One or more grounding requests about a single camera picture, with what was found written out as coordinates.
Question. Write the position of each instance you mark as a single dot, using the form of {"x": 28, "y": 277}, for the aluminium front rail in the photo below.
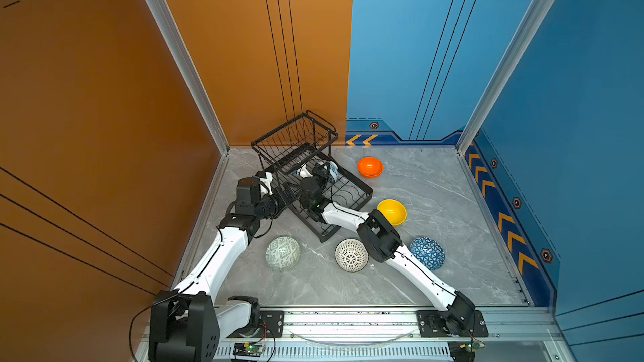
{"x": 391, "y": 333}

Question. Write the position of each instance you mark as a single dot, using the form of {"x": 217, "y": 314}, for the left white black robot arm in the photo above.
{"x": 184, "y": 323}

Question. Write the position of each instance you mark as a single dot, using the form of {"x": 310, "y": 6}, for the dark blue geometric bowl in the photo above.
{"x": 429, "y": 252}

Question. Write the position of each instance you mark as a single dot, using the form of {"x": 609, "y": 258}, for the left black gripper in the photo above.
{"x": 283, "y": 203}

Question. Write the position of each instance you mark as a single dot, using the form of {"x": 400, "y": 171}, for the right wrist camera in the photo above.
{"x": 305, "y": 172}

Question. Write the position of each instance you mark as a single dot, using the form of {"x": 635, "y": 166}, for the green circuit board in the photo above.
{"x": 248, "y": 352}
{"x": 473, "y": 345}

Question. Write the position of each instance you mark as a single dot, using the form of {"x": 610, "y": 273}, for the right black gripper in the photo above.
{"x": 321, "y": 178}

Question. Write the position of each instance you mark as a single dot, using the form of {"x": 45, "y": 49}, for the right green circuit board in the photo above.
{"x": 473, "y": 345}

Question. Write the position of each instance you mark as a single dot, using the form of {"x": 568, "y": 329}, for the green patterned white bowl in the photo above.
{"x": 283, "y": 253}

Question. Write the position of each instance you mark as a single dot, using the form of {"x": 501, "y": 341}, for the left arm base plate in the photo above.
{"x": 272, "y": 320}

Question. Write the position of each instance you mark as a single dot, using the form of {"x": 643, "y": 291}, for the black wire dish rack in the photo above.
{"x": 307, "y": 139}

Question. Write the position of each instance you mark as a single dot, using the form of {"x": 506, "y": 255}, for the left green circuit board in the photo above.
{"x": 248, "y": 352}

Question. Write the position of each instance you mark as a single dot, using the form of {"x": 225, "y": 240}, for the blue floral white bowl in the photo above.
{"x": 333, "y": 171}

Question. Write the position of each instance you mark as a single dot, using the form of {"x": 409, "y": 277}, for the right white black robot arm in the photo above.
{"x": 384, "y": 244}

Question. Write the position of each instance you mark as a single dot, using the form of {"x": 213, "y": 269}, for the white red-dotted bowl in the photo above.
{"x": 351, "y": 255}

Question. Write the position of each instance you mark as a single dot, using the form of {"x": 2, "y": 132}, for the orange plastic bowl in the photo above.
{"x": 370, "y": 167}

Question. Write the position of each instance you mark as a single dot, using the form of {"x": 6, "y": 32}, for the yellow plastic bowl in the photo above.
{"x": 394, "y": 211}

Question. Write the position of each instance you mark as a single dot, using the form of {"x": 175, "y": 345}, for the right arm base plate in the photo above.
{"x": 432, "y": 324}

